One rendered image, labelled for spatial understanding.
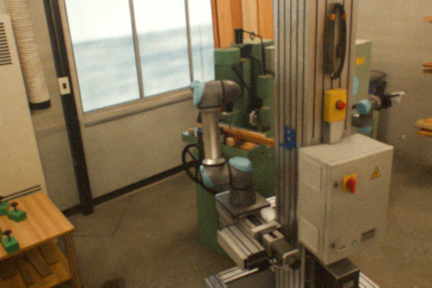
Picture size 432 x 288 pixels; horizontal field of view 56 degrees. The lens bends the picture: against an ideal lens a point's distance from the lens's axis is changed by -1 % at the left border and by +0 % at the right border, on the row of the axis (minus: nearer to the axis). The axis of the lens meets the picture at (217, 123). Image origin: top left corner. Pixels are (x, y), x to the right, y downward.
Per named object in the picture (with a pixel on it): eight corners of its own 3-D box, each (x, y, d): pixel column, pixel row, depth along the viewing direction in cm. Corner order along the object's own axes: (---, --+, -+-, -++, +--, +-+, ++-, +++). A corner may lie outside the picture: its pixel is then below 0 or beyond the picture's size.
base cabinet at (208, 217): (198, 243, 317) (192, 161, 294) (243, 211, 358) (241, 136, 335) (244, 266, 289) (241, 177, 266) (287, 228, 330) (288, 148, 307)
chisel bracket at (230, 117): (221, 125, 281) (220, 113, 279) (233, 119, 291) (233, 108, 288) (229, 126, 277) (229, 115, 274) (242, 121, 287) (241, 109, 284)
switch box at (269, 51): (264, 70, 284) (263, 47, 278) (272, 67, 291) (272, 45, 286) (271, 71, 280) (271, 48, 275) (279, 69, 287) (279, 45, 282)
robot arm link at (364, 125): (357, 126, 243) (358, 109, 239) (374, 131, 234) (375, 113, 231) (349, 130, 238) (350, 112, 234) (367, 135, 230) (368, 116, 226)
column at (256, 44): (233, 137, 309) (229, 42, 285) (251, 128, 324) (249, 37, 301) (258, 143, 295) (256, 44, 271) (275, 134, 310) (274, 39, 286)
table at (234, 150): (171, 144, 290) (171, 137, 288) (200, 132, 311) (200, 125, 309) (239, 166, 252) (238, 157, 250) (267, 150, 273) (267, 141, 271)
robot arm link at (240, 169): (255, 186, 209) (254, 162, 205) (229, 189, 207) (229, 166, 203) (249, 176, 220) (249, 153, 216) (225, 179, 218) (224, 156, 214)
